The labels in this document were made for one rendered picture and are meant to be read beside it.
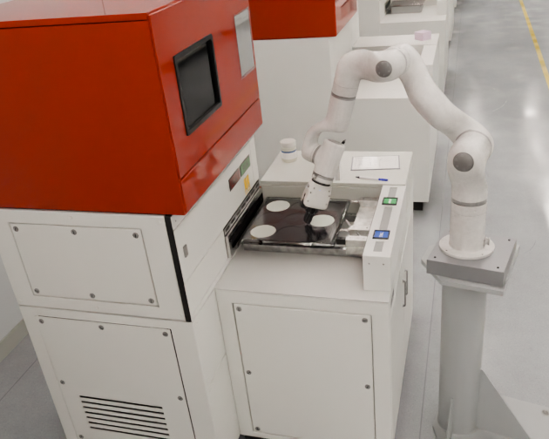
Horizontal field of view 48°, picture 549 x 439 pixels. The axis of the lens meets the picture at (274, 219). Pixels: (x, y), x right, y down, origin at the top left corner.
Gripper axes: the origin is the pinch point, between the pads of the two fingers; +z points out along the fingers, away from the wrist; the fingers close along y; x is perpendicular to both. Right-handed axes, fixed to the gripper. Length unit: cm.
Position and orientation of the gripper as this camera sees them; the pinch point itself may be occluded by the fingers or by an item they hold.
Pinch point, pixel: (308, 218)
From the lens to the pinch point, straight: 240.6
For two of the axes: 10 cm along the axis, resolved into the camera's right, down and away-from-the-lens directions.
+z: -3.0, 9.0, 3.1
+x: -3.5, -4.1, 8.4
